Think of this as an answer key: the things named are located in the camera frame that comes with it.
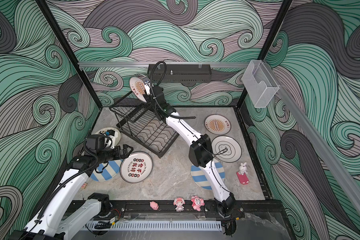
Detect orange sunburst plate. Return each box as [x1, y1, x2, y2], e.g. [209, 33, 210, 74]
[129, 77, 147, 103]
[204, 114, 232, 135]

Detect blue white striped plate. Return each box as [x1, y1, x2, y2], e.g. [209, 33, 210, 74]
[191, 159, 226, 190]
[91, 160, 123, 182]

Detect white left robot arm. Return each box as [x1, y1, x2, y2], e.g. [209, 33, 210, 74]
[9, 135, 134, 240]

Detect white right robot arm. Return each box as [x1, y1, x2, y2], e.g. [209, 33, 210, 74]
[144, 84, 236, 218]

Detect cream floral plate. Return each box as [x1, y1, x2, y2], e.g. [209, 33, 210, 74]
[95, 127, 121, 148]

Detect white plate red Chinese characters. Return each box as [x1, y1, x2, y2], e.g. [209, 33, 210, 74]
[120, 152, 153, 184]

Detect small pink pig toy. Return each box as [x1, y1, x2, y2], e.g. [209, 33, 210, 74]
[150, 201, 159, 211]

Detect pink hooded doll figurine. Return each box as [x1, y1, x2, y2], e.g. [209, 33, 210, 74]
[173, 197, 185, 212]

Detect pink plush creature toy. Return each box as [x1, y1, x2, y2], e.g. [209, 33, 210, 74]
[191, 196, 205, 212]

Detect white bunny figurine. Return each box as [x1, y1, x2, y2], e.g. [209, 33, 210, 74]
[238, 163, 248, 175]

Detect black wire dish rack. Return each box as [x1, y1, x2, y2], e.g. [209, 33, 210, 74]
[109, 91, 179, 158]

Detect black wall-mounted tray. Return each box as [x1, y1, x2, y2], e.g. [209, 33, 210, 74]
[147, 64, 212, 84]

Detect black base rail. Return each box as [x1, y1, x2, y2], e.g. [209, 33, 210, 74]
[90, 200, 287, 222]

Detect aluminium wall rail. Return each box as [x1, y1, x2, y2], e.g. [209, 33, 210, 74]
[77, 61, 250, 69]

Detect white slotted cable duct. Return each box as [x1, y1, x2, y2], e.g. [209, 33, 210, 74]
[104, 220, 223, 232]

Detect clear acrylic wall holder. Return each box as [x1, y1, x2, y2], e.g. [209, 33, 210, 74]
[242, 60, 280, 108]

